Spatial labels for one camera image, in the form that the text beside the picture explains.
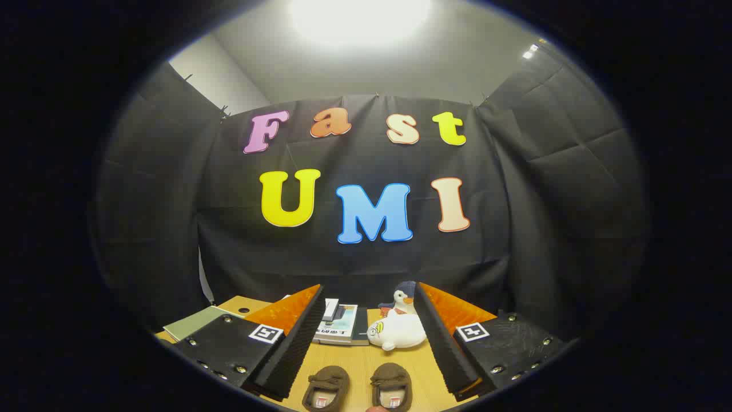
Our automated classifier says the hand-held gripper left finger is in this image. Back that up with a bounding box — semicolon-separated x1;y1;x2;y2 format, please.
172;284;325;401

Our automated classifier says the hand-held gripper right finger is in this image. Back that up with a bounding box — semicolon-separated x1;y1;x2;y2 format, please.
415;282;567;401

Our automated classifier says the brown shoe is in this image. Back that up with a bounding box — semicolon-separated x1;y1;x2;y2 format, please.
302;366;351;412
370;363;413;412

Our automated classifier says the green fabric storage box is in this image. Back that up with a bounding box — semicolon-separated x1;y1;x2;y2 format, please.
165;306;248;342

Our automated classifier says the white round plush toy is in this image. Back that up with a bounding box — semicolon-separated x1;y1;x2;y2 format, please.
367;314;428;351

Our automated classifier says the penguin plush toy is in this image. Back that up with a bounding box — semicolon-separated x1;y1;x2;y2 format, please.
379;280;417;317

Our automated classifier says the black backdrop cloth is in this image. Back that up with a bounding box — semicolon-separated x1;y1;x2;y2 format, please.
94;43;650;338

